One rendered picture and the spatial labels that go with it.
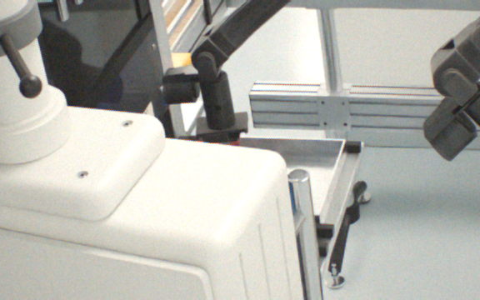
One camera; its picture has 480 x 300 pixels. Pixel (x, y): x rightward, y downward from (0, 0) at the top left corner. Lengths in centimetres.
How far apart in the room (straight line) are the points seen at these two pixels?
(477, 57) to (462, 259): 186
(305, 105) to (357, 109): 16
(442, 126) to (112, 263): 73
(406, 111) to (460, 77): 158
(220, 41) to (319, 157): 37
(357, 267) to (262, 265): 233
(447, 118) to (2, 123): 76
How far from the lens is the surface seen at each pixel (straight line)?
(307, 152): 230
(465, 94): 158
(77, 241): 105
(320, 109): 319
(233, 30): 206
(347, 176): 222
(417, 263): 337
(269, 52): 463
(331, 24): 307
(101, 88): 201
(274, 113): 323
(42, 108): 108
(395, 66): 375
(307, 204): 118
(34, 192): 105
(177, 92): 214
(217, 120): 215
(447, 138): 162
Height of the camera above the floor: 213
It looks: 32 degrees down
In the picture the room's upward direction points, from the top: 9 degrees counter-clockwise
